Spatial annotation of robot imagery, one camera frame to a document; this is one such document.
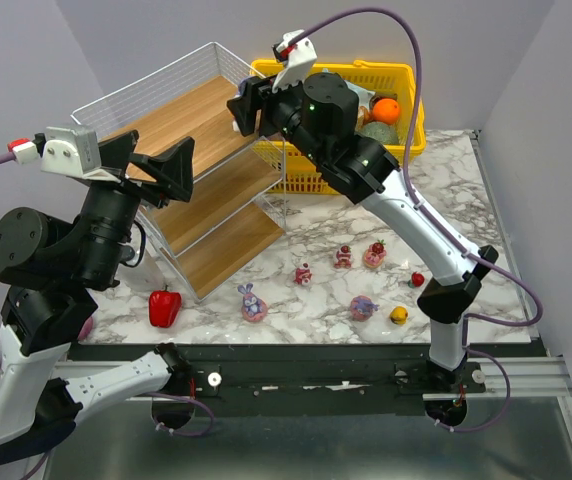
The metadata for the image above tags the purple bunny sundae toy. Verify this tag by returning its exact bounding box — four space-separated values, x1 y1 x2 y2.
232 77 250 133

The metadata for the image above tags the purple bunny donut toy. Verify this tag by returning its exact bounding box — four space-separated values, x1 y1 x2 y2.
237 283 268 323

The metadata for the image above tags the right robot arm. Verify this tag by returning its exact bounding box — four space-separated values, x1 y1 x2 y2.
227 73 498 372

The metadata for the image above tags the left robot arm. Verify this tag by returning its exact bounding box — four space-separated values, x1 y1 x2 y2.
0 125 195 466

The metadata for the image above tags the yellow plastic basket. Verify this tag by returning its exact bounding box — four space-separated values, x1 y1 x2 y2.
271 60 416 195

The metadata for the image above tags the light blue snack bag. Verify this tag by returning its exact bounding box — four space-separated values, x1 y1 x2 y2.
321 69 375 109

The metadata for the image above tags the white bottle black cap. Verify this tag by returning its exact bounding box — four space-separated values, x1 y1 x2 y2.
119 247 166 293

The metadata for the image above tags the orange fruit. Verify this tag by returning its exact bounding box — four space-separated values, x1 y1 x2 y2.
371 98 401 125

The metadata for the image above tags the green melon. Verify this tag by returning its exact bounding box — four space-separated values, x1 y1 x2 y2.
358 121 399 145

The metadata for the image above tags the red bell pepper toy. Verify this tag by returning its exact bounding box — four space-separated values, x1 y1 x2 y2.
148 287 182 328

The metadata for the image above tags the red strawberry cake toy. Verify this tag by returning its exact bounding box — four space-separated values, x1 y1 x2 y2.
334 244 353 269

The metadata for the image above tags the red bear toy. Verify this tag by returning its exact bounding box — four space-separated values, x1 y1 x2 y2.
294 262 312 286

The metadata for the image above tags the pink round toy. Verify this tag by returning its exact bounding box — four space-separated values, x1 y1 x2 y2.
77 318 94 342

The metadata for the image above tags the pink strawberry donut toy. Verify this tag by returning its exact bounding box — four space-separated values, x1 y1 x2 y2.
362 240 387 269

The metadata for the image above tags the purple pink donut toy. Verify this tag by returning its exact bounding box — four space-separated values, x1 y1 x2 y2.
349 295 379 322

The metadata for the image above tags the small red apple toy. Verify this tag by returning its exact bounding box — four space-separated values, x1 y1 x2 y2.
408 272 425 288

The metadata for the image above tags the yellow duck toy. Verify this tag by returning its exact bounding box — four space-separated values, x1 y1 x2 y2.
389 306 409 325

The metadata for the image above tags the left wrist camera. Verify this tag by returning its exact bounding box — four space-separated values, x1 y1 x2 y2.
41 125 118 182

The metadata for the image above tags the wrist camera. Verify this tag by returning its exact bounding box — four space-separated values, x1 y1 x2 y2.
41 125 118 182
272 29 317 93

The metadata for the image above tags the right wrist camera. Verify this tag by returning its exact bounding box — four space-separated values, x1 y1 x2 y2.
272 29 317 93

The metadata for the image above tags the white wire wooden shelf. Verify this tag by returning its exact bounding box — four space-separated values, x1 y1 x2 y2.
71 42 286 301

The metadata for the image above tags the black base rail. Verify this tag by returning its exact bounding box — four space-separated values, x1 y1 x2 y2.
65 339 487 418

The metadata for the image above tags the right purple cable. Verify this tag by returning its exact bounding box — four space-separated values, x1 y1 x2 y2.
285 6 544 434

